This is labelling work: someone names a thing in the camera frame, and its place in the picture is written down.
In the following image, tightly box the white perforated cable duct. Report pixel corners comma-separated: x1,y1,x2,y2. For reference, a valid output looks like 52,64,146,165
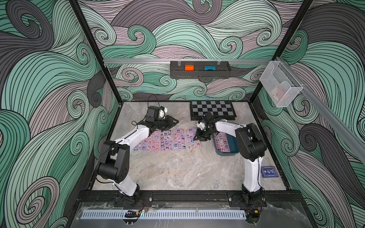
80,209,246,220

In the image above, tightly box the sticker sheet stack in box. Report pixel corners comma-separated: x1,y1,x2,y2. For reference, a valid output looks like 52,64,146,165
214,133,231,153

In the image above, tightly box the teal plastic storage box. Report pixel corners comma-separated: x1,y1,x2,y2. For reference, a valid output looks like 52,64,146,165
213,133,239,156

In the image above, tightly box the black and grey chessboard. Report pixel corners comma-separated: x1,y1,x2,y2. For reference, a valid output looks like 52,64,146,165
190,101,237,121

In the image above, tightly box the aluminium rail right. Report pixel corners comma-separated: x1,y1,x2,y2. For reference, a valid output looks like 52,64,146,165
276,57,365,163

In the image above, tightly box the pink sticker sheet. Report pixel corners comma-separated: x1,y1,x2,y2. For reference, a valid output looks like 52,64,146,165
160,130,174,151
134,140,151,151
172,128,186,151
147,131,161,152
185,128,201,150

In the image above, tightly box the aluminium rail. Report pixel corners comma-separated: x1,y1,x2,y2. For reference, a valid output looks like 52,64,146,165
276,57,365,163
103,58,271,65

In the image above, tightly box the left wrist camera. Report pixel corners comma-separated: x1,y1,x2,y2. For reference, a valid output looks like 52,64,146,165
158,106,167,119

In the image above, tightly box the black corner frame post left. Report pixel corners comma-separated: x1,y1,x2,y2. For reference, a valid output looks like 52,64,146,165
69,0,123,107

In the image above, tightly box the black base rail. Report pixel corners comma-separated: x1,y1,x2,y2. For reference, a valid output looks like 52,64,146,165
77,190,304,208

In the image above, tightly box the clear plastic wall holder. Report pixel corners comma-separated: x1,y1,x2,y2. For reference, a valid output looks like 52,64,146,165
259,61,303,107

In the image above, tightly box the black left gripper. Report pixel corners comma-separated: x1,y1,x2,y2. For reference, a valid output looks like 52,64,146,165
153,116,178,132

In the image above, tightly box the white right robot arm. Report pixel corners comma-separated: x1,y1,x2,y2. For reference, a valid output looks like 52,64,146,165
194,113,267,205

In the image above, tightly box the black corner frame post right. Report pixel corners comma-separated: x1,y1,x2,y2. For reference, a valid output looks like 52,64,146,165
249,0,314,103

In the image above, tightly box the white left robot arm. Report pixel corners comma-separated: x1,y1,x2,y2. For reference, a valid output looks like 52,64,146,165
95,115,179,197

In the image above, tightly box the orange block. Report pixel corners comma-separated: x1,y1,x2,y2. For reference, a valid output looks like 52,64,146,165
184,65,194,71

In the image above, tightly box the blue card deck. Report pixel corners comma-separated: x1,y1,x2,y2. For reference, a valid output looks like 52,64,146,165
261,166,279,178

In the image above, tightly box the teal block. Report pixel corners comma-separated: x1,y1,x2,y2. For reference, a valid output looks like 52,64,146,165
204,66,216,71

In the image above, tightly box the black corner frame post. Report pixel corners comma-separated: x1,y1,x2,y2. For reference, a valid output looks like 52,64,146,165
69,0,123,107
249,0,314,103

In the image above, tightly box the aluminium rail back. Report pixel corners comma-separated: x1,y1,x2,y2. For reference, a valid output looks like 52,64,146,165
103,58,271,65

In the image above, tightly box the black wall-mounted tray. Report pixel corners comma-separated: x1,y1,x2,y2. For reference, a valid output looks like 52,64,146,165
170,61,232,80

